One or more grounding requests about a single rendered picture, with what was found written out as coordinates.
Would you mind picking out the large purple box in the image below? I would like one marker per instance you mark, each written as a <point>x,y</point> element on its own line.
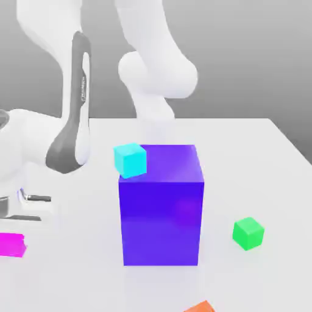
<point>160,219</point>

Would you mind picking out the small green cube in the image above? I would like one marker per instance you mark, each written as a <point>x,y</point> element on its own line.
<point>248,233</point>

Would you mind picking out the small orange cube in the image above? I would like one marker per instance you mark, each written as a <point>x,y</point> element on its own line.
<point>201,307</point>

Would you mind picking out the small cyan cube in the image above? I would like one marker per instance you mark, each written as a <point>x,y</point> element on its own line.
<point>131,160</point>

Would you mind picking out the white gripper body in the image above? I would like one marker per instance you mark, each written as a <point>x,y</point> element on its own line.
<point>26,224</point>

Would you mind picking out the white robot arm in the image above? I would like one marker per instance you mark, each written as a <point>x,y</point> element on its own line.
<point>151,73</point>

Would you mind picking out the small magenta cube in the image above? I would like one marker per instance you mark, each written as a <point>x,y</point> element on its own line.
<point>11,245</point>

